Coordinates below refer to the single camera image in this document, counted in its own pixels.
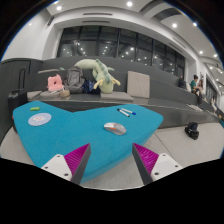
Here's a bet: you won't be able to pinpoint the white marker blue cap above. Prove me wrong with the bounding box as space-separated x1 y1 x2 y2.
121 107 137 116

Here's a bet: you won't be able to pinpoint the small tan woven basket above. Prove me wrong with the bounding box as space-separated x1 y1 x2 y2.
59 89 71 99

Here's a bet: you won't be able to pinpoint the ceiling lights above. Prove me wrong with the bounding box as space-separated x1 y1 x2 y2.
26 0 219 59

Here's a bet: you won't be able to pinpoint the flat grey seat cushion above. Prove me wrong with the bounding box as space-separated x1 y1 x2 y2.
100 91 135 102

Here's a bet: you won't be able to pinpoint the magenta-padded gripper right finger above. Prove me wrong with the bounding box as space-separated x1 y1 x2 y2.
131 142 184 186

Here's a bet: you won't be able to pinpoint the pink plush cushion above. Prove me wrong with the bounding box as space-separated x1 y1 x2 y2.
46 74 64 93

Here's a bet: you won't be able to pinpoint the round grey floor cushion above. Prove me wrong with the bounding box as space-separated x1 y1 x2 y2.
39 90 62 98

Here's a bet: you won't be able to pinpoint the black suitcase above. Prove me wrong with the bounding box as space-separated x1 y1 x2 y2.
7 67 29 116

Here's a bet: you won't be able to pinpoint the round light blue mouse pad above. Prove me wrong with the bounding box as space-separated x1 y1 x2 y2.
27 112 53 127

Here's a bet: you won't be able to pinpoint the grey computer mouse orange accent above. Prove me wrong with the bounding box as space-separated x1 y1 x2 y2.
103 121 128 136

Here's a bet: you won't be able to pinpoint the white marker black cap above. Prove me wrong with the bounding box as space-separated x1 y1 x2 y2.
116 108 131 118

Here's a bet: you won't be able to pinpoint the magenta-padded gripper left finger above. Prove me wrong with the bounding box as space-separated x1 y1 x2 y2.
40 143 92 186

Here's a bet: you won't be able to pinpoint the green dragon plush toy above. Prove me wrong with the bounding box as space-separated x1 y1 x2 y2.
73 58 122 94

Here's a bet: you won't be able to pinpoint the dark glass window wall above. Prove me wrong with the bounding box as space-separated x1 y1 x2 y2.
56 25 186 79

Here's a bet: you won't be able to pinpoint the grey backpack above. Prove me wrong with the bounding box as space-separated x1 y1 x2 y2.
64 66 86 94

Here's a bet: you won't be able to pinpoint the person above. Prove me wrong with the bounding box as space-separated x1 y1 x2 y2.
178 74 188 90
190 74 204 106

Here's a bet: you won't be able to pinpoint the dark blue patterned bag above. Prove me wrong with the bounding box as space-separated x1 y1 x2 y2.
81 79 102 95

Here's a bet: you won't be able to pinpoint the square grey floor cushion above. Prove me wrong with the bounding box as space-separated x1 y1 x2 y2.
27 90 43 100

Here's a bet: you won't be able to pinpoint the black bag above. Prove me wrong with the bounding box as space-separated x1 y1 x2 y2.
184 121 200 141

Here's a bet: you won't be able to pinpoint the upright grey seat cushion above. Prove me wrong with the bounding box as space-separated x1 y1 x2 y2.
126 70 151 99

